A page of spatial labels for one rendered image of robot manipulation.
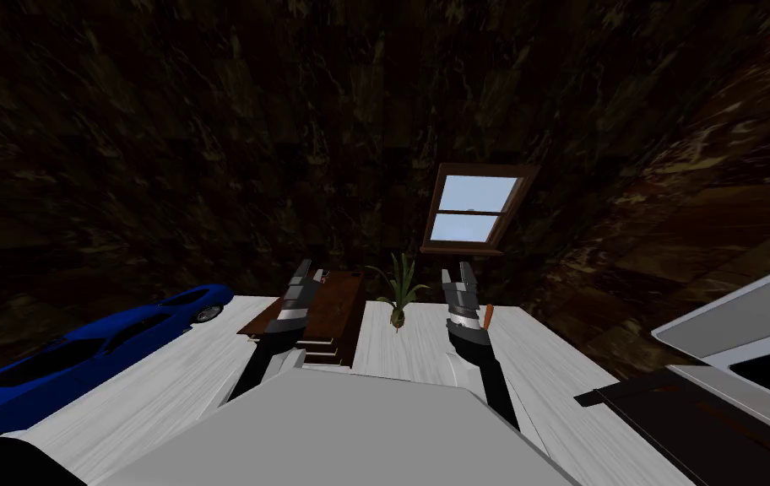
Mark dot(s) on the green potted plant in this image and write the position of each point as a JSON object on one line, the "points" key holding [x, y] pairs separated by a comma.
{"points": [[400, 297]]}

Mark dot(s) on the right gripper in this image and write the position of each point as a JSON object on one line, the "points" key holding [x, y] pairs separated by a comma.
{"points": [[460, 301]]}

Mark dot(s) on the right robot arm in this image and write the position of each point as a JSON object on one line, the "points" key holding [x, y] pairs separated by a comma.
{"points": [[483, 364]]}

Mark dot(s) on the blue car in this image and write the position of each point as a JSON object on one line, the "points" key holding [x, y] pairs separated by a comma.
{"points": [[74, 354]]}

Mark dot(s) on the small orange stick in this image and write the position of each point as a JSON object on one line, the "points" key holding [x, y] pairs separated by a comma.
{"points": [[488, 316]]}

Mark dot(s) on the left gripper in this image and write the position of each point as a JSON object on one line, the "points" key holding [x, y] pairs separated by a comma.
{"points": [[296, 302]]}

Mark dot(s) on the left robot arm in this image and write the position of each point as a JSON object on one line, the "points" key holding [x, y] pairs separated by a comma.
{"points": [[270, 351]]}

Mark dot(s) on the white appliance with open lid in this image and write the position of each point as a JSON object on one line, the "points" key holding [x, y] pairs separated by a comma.
{"points": [[743, 324]]}

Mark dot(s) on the brown chest of drawers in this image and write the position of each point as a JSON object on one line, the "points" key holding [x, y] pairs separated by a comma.
{"points": [[334, 314]]}

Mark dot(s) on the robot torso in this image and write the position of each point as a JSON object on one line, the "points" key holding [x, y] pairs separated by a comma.
{"points": [[351, 432]]}

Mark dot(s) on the brown framed window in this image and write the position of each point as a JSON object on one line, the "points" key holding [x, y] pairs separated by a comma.
{"points": [[473, 209]]}

